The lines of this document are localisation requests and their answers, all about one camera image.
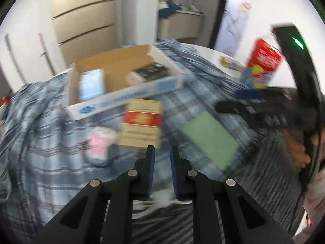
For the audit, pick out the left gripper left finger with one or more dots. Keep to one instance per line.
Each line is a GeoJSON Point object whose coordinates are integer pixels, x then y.
{"type": "Point", "coordinates": [102, 211]}

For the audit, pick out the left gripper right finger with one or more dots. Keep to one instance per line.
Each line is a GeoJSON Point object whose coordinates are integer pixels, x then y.
{"type": "Point", "coordinates": [223, 212]}

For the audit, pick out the pink plush toy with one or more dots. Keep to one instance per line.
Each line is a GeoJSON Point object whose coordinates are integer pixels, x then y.
{"type": "Point", "coordinates": [99, 142]}

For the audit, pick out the green rectangular sponge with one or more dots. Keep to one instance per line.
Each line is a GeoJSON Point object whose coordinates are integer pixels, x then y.
{"type": "Point", "coordinates": [211, 138]}

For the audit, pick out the gold red cigarette carton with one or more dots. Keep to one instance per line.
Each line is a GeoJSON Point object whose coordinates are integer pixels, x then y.
{"type": "Point", "coordinates": [141, 125]}

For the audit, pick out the light blue tissue pack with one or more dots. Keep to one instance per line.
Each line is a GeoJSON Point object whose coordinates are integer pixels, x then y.
{"type": "Point", "coordinates": [92, 84]}

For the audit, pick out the black tissue pack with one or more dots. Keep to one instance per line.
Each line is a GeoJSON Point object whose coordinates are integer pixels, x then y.
{"type": "Point", "coordinates": [150, 72]}

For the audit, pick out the person's right hand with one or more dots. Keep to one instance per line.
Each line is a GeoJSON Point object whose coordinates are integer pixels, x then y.
{"type": "Point", "coordinates": [297, 150]}

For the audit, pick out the blue red yellow bag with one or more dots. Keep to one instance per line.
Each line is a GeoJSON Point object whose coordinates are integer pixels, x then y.
{"type": "Point", "coordinates": [264, 61]}

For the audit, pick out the blue plaid cloth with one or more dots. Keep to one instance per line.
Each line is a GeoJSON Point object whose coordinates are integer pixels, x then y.
{"type": "Point", "coordinates": [43, 156]}

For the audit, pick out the gold blue small box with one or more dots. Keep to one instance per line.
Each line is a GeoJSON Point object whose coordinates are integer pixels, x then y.
{"type": "Point", "coordinates": [231, 64]}

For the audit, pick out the shallow cardboard box tray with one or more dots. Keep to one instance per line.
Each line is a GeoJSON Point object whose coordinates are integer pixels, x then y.
{"type": "Point", "coordinates": [117, 66]}

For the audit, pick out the bathroom vanity cabinet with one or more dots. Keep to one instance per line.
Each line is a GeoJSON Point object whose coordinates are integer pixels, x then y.
{"type": "Point", "coordinates": [181, 25]}

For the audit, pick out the blue clothes on vanity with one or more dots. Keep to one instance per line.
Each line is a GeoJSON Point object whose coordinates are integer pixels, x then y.
{"type": "Point", "coordinates": [167, 9]}

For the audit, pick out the beige refrigerator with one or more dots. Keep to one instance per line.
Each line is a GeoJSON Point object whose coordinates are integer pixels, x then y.
{"type": "Point", "coordinates": [84, 27]}

